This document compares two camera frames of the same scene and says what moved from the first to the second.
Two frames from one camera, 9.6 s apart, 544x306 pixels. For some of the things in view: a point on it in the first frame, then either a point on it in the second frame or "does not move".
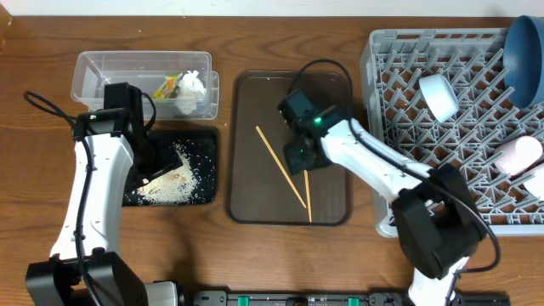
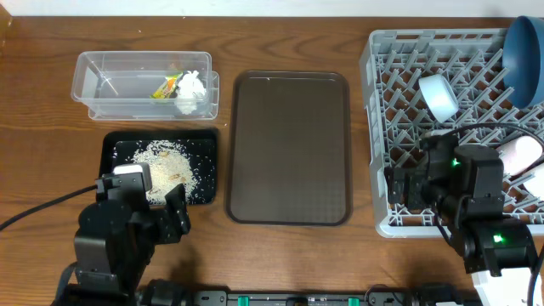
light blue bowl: [439, 96] does not move
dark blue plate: [524, 61] does not move
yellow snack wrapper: [167, 87] does not move
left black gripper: [169, 159] → [175, 223]
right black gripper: [294, 163] → [415, 178]
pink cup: [517, 155] does not move
